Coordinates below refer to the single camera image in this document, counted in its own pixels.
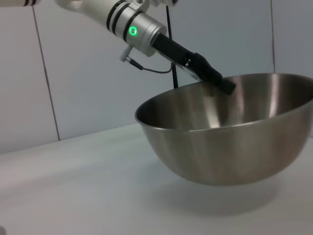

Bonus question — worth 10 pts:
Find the stainless steel bowl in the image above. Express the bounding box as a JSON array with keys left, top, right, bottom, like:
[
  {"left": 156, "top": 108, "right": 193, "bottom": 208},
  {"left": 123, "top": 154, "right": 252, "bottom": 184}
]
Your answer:
[{"left": 134, "top": 72, "right": 313, "bottom": 187}]

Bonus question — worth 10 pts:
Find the thin black corner strip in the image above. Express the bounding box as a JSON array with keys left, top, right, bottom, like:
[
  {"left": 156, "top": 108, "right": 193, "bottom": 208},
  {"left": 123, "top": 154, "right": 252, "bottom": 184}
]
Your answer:
[{"left": 165, "top": 4, "right": 179, "bottom": 90}]

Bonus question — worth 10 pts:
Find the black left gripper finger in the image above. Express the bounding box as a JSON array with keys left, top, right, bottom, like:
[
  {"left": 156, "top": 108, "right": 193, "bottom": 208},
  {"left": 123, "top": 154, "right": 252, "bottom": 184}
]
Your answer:
[{"left": 187, "top": 51, "right": 237, "bottom": 95}]

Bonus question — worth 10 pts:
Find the left gripper cable with plug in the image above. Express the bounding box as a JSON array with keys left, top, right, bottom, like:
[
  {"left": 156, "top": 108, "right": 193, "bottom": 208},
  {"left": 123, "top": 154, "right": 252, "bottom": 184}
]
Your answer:
[{"left": 119, "top": 46, "right": 175, "bottom": 74}]

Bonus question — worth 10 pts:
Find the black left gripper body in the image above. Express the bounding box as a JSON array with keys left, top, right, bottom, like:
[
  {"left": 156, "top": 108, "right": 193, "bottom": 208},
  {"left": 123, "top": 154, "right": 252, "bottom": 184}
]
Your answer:
[{"left": 153, "top": 33, "right": 204, "bottom": 82}]

